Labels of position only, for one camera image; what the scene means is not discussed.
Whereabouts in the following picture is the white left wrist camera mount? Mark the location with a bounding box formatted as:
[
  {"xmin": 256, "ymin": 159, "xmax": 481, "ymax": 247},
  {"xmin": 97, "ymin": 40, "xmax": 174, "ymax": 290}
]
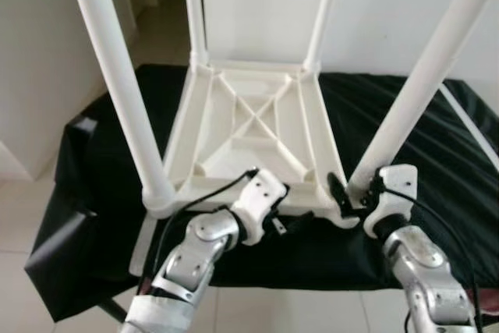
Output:
[{"xmin": 230, "ymin": 169, "xmax": 288, "ymax": 246}]

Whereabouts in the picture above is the small grey cloth tag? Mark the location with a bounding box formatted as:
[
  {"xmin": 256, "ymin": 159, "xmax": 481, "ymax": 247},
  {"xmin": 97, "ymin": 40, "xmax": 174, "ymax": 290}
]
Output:
[{"xmin": 74, "ymin": 117, "xmax": 98, "ymax": 135}]

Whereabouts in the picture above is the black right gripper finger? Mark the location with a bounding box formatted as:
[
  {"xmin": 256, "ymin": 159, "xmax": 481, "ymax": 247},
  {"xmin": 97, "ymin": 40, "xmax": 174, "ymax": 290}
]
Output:
[{"xmin": 329, "ymin": 173, "xmax": 352, "ymax": 217}]

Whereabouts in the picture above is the white plastic table leg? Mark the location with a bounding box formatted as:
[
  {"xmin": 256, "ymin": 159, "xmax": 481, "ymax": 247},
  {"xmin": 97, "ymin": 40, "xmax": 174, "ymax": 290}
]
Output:
[
  {"xmin": 303, "ymin": 0, "xmax": 342, "ymax": 75},
  {"xmin": 181, "ymin": 0, "xmax": 211, "ymax": 69},
  {"xmin": 64, "ymin": 0, "xmax": 179, "ymax": 217},
  {"xmin": 347, "ymin": 0, "xmax": 499, "ymax": 193}
]

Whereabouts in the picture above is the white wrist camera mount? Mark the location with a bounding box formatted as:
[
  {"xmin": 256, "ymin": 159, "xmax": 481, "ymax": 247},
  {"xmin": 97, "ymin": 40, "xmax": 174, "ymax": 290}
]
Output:
[
  {"xmin": 363, "ymin": 164, "xmax": 418, "ymax": 239},
  {"xmin": 230, "ymin": 169, "xmax": 288, "ymax": 246}
]

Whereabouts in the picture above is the black table cloth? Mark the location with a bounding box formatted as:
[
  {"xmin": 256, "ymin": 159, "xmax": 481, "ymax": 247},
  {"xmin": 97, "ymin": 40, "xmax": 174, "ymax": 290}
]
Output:
[{"xmin": 23, "ymin": 64, "xmax": 499, "ymax": 322}]

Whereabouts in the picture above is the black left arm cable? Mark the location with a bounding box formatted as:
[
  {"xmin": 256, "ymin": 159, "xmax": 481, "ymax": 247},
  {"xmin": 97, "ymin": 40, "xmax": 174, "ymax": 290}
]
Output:
[{"xmin": 152, "ymin": 168, "xmax": 260, "ymax": 287}]

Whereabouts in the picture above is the white plastic table top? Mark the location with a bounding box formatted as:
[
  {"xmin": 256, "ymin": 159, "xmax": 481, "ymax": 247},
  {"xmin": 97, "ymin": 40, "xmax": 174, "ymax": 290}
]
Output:
[{"xmin": 144, "ymin": 58, "xmax": 363, "ymax": 228}]

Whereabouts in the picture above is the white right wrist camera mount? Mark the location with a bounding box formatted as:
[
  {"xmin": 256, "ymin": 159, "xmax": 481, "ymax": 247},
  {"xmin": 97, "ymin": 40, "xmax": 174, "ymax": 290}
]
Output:
[{"xmin": 363, "ymin": 164, "xmax": 418, "ymax": 239}]

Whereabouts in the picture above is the white fabric strip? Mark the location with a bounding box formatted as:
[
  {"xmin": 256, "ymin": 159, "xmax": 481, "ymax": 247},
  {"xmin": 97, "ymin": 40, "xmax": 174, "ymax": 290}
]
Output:
[
  {"xmin": 129, "ymin": 216, "xmax": 158, "ymax": 275},
  {"xmin": 438, "ymin": 83, "xmax": 499, "ymax": 166}
]

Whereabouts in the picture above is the black metal table leg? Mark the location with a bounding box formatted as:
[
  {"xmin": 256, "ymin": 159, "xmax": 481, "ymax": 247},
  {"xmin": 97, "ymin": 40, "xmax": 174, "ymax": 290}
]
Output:
[{"xmin": 97, "ymin": 298, "xmax": 129, "ymax": 324}]

